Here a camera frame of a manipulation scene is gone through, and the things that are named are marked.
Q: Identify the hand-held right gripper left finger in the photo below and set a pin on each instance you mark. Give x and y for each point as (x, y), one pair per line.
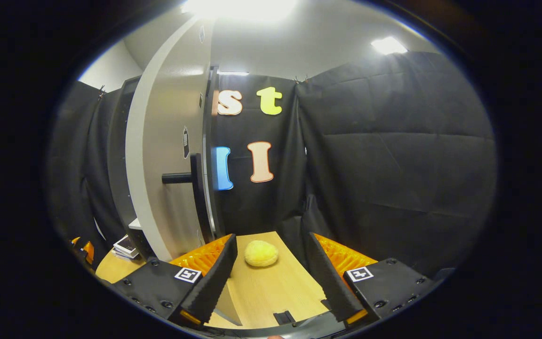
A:
(214, 282)

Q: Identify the white book with portrait cover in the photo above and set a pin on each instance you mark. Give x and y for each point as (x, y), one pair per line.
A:
(126, 246)

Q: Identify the yellow round sponge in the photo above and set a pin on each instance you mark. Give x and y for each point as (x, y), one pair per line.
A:
(261, 253)

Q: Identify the large ceiling light panel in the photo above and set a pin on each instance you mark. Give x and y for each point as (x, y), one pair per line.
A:
(240, 8)

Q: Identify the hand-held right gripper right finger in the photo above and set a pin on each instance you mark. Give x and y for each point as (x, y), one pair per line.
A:
(332, 282)

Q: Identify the black backdrop cloth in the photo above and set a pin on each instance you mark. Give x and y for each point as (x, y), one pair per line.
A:
(393, 165)

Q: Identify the dark grey cabinet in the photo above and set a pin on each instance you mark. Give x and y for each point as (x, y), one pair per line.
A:
(120, 165)

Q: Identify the white cabinet shelf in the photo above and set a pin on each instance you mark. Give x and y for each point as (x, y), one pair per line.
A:
(134, 224)

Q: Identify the light grey cabinet door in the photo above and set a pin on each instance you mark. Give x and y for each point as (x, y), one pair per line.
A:
(167, 108)

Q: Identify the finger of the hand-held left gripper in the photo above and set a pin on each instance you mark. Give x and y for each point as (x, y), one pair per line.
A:
(87, 250)

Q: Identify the small ceiling light panel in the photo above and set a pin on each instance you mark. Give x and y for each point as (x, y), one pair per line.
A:
(388, 45)

